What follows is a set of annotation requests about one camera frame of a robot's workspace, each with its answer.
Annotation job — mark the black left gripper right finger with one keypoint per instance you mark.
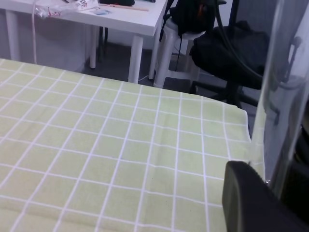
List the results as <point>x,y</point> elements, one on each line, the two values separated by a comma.
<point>295,193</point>

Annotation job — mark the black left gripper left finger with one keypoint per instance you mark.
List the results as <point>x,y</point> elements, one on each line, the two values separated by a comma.
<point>250,206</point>

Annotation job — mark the clear glass test tube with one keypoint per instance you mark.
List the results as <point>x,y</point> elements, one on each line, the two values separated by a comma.
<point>284,94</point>

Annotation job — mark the green checkered tablecloth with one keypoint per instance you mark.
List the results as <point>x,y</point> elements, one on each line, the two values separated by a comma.
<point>80,153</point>

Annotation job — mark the black office chair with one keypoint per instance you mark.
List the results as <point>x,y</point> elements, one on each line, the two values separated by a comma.
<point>234,53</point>

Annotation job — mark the white plastic stool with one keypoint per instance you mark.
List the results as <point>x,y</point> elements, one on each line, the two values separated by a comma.
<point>171,65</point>

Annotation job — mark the black backpack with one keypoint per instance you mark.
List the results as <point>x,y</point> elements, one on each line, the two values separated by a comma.
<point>191,16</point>

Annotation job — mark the white desk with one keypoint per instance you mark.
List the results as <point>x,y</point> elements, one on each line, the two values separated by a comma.
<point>142,19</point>

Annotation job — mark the clear plastic bag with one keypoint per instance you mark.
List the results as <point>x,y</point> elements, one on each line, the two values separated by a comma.
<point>58,8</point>

